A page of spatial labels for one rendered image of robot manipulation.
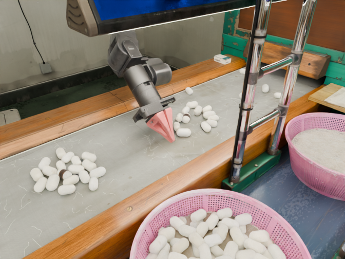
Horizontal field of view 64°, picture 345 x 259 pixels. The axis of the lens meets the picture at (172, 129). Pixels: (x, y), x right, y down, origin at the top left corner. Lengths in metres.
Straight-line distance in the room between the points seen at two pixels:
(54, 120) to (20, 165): 0.16
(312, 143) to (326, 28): 0.42
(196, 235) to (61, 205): 0.26
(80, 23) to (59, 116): 0.41
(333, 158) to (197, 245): 0.40
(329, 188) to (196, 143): 0.31
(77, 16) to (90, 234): 0.33
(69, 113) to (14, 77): 1.94
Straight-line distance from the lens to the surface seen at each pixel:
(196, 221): 0.53
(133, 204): 0.51
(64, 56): 2.82
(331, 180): 0.68
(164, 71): 0.73
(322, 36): 1.06
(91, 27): 0.42
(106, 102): 0.84
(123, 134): 0.73
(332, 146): 0.79
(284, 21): 1.11
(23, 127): 0.79
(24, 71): 2.74
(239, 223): 0.53
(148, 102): 0.65
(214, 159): 0.60
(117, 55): 0.70
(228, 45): 1.25
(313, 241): 0.63
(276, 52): 1.07
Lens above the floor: 1.15
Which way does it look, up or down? 34 degrees down
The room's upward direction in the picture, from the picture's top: straight up
